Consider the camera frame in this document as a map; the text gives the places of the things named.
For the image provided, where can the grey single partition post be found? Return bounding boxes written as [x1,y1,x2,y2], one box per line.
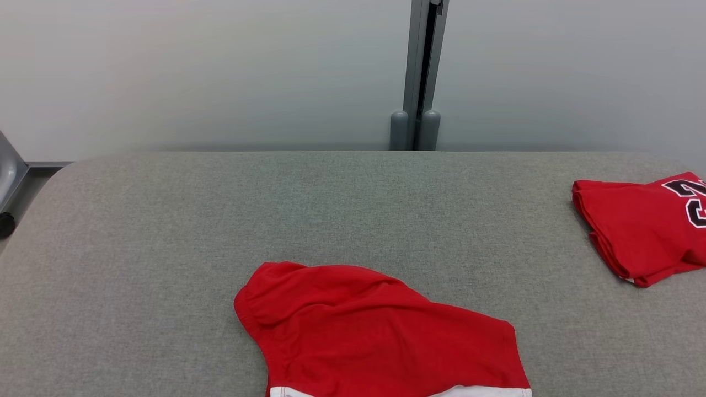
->
[0,130,29,214]

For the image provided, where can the red jersey with number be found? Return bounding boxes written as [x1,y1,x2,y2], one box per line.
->
[572,171,706,288]

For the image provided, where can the red shorts white stripes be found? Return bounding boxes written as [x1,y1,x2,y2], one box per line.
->
[234,261,533,397]

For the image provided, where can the grey double partition post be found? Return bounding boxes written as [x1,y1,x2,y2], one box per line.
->
[389,0,450,152]

